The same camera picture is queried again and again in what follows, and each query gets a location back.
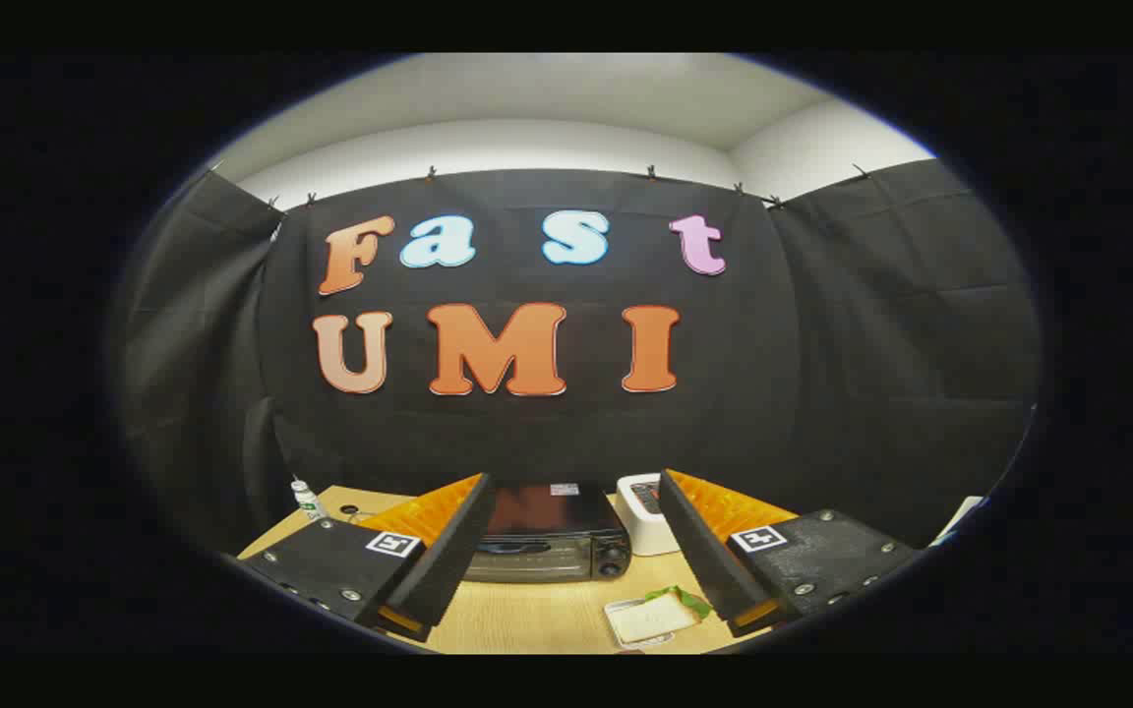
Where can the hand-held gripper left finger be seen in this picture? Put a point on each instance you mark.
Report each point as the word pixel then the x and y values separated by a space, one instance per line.
pixel 448 551

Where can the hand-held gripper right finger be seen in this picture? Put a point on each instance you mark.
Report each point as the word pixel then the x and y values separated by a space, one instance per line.
pixel 704 551

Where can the lettuce sandwich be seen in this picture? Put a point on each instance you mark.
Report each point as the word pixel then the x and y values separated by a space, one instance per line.
pixel 655 621

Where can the black toaster oven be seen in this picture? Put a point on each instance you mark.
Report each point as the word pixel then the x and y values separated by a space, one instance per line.
pixel 547 516

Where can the white bread toaster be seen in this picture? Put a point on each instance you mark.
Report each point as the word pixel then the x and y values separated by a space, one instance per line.
pixel 640 533

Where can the white plastic tray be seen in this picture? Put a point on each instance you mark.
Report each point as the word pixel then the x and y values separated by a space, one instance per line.
pixel 613 614

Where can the white bottle green label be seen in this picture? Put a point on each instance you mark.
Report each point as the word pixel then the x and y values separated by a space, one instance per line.
pixel 308 501

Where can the black backdrop cloth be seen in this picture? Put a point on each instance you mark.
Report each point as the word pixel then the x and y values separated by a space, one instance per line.
pixel 822 344

